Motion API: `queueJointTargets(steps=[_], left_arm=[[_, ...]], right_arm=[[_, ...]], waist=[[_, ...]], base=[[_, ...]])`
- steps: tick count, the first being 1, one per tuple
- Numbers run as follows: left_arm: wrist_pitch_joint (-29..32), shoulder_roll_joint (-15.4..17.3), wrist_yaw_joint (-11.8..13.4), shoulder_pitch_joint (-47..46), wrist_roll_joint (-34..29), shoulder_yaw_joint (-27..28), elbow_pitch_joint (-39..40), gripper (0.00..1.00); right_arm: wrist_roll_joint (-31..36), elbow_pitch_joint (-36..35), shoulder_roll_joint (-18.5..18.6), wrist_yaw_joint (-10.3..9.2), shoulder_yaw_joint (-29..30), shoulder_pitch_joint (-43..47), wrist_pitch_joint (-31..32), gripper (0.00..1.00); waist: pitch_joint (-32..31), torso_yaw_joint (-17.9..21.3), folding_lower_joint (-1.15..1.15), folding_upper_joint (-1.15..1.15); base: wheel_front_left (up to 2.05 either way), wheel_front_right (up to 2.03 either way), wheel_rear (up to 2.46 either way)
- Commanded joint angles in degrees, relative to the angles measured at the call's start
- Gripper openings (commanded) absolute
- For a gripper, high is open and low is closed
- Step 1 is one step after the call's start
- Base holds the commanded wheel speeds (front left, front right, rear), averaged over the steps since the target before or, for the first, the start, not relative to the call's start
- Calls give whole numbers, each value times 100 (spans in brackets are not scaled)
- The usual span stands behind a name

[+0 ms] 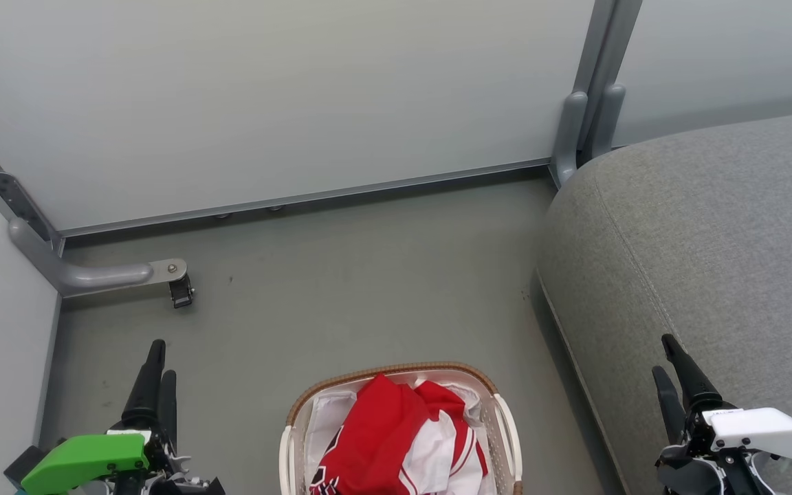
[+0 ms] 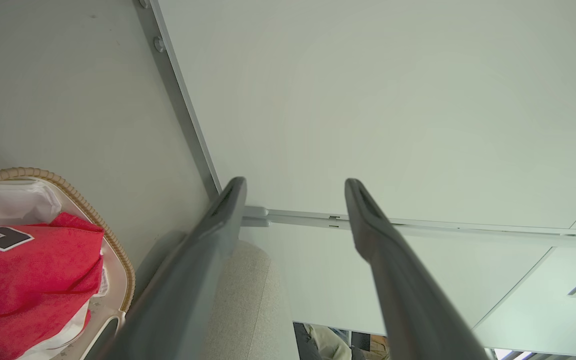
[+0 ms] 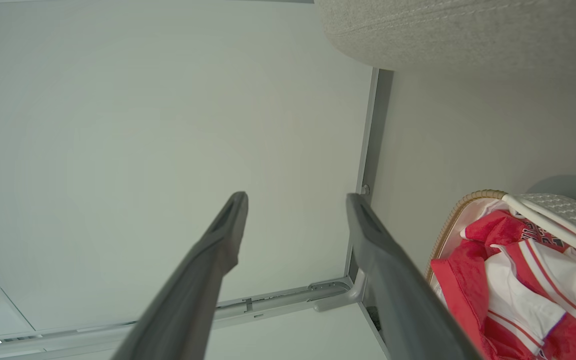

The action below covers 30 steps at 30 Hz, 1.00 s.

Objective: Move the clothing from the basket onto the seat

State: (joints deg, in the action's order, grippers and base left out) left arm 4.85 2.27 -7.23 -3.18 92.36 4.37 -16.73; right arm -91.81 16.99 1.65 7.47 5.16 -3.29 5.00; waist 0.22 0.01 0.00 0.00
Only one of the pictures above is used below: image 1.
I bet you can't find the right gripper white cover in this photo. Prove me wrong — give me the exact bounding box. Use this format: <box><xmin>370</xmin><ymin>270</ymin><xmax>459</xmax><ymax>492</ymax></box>
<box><xmin>652</xmin><ymin>334</ymin><xmax>792</xmax><ymax>495</ymax></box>

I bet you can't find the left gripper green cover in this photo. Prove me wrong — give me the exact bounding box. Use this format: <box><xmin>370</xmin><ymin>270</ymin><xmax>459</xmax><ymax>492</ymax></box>
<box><xmin>20</xmin><ymin>339</ymin><xmax>226</xmax><ymax>495</ymax></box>

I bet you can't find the grey fabric sofa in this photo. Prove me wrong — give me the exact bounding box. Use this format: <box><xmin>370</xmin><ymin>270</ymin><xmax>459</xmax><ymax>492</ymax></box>
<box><xmin>536</xmin><ymin>107</ymin><xmax>792</xmax><ymax>495</ymax></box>

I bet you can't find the black caster wheel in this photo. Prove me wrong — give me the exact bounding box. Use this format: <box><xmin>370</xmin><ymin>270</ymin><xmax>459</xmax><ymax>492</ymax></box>
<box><xmin>168</xmin><ymin>274</ymin><xmax>196</xmax><ymax>309</ymax></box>

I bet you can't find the grey partition foot bar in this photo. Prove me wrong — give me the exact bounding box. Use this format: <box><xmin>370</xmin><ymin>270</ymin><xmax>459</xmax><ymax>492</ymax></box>
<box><xmin>8</xmin><ymin>217</ymin><xmax>188</xmax><ymax>298</ymax></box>

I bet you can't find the white basket liner cloth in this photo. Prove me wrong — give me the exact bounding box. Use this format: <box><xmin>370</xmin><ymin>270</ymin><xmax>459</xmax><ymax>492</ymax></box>
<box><xmin>302</xmin><ymin>371</ymin><xmax>501</xmax><ymax>495</ymax></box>

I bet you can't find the white woven laundry basket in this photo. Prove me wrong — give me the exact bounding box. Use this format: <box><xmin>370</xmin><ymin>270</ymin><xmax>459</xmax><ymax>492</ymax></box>
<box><xmin>278</xmin><ymin>362</ymin><xmax>525</xmax><ymax>495</ymax></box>

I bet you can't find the grey partition bottom rail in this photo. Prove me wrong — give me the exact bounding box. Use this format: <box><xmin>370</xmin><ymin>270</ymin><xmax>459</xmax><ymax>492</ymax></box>
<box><xmin>58</xmin><ymin>159</ymin><xmax>552</xmax><ymax>239</ymax></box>

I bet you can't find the grey partition corner post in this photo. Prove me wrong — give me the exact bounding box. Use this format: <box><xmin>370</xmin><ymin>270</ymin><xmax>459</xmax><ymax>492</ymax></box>
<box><xmin>0</xmin><ymin>107</ymin><xmax>65</xmax><ymax>256</ymax></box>

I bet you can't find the grey partition post with feet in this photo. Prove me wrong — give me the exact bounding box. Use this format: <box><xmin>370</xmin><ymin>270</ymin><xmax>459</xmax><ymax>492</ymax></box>
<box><xmin>549</xmin><ymin>0</ymin><xmax>644</xmax><ymax>190</ymax></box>

